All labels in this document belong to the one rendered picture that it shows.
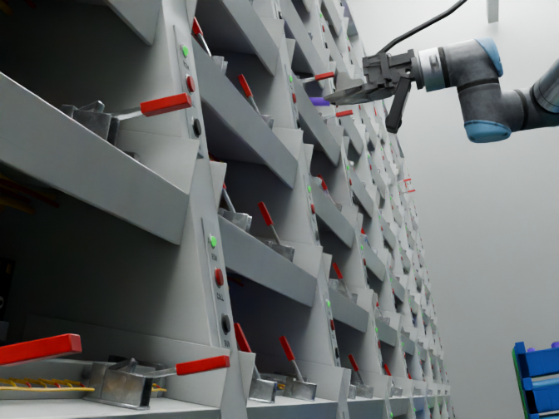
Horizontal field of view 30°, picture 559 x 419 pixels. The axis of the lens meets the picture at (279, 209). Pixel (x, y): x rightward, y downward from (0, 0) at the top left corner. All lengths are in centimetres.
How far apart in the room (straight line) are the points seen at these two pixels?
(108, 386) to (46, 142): 18
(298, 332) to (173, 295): 70
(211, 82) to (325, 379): 60
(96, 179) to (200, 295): 22
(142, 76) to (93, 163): 26
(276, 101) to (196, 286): 79
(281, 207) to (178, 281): 73
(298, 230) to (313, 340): 17
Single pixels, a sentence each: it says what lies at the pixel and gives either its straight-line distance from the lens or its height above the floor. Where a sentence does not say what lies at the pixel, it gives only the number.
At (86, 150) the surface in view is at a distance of 70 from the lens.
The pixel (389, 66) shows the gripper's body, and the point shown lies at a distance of 227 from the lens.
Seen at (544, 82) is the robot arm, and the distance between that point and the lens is 222.
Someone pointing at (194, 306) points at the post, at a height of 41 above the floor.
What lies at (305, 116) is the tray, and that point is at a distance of 195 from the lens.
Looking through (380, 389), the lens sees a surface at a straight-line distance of 228.
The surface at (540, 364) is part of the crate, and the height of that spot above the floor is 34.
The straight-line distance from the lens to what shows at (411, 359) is 369.
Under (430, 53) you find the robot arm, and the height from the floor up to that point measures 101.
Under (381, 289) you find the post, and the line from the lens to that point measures 300.
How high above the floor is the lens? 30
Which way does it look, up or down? 12 degrees up
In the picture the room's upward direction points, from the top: 9 degrees counter-clockwise
